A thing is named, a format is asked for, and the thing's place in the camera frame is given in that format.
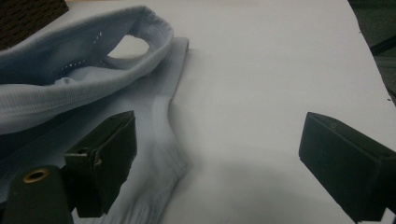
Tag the white table mat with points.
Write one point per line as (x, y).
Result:
(264, 77)

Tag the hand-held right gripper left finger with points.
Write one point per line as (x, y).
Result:
(102, 161)

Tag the black tripod stand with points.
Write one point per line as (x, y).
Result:
(384, 46)

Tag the light blue knit garment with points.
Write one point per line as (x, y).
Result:
(62, 93)

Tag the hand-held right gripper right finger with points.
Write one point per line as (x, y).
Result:
(348, 165)

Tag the brown wicker basket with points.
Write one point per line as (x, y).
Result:
(25, 18)

